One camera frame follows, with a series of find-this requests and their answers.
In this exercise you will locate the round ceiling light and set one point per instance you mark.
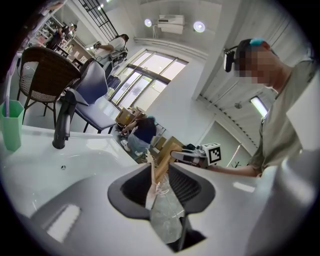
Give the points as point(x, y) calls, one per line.
point(148, 22)
point(199, 26)

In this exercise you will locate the white air conditioner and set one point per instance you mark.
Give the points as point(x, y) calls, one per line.
point(170, 23)

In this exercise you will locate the black faucet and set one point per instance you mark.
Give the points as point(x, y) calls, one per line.
point(62, 125)

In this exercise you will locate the person's teal cap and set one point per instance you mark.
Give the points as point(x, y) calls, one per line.
point(257, 41)

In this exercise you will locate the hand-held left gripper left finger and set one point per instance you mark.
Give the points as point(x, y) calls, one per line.
point(100, 225)

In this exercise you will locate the large window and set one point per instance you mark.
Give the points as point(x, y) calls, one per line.
point(150, 67)

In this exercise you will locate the blue chair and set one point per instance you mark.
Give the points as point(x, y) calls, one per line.
point(92, 82)

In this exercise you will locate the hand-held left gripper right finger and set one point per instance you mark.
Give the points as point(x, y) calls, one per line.
point(225, 205)

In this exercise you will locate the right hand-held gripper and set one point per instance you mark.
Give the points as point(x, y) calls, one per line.
point(212, 153)

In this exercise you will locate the brown rattan chair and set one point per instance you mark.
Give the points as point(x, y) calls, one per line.
point(50, 65)

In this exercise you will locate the rectangular ceiling lamp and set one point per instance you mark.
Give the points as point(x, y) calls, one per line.
point(259, 107)

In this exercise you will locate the green plastic cup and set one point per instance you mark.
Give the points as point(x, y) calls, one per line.
point(11, 130)

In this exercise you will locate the person's olive shirt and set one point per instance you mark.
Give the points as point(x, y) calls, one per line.
point(280, 130)

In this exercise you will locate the cardboard box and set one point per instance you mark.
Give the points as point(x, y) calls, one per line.
point(126, 116)
point(173, 143)

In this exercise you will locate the black head camera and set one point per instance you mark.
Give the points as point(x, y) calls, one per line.
point(228, 61)

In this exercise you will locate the person's head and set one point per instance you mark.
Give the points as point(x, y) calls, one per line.
point(270, 75)

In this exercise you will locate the white sink basin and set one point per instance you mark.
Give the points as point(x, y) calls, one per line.
point(37, 175)

